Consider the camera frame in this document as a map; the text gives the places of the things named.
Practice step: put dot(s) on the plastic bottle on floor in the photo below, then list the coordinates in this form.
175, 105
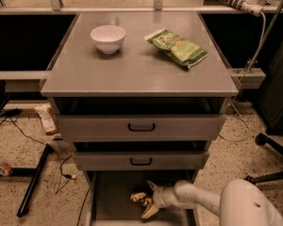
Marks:
5, 167

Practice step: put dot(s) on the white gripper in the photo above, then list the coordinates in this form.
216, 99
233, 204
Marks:
159, 196

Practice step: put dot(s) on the white power strip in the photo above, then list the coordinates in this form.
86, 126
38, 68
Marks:
249, 6

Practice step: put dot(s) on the green chip bag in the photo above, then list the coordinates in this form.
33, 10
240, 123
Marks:
181, 51

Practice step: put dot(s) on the orange can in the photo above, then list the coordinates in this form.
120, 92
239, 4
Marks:
141, 199

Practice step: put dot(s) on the grey drawer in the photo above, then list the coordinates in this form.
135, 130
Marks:
147, 155
111, 204
103, 119

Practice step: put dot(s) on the grey drawer cabinet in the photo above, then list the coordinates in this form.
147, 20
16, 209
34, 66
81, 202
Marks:
138, 68

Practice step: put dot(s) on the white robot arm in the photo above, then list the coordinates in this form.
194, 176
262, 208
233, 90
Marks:
239, 204

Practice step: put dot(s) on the grey top drawer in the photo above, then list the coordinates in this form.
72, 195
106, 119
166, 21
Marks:
103, 119

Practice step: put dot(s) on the snack bag on floor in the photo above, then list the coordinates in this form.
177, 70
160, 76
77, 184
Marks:
46, 118

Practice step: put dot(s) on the white ceramic bowl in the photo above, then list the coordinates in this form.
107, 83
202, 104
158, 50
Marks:
108, 38

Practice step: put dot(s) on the grey bottom drawer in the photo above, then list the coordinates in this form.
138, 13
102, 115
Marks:
111, 204

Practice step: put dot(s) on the grey middle drawer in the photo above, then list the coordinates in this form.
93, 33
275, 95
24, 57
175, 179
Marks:
147, 155

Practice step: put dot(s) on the black office chair base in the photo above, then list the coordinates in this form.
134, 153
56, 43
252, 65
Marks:
269, 168

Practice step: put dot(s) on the black metal floor stand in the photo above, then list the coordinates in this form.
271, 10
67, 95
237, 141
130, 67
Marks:
34, 175

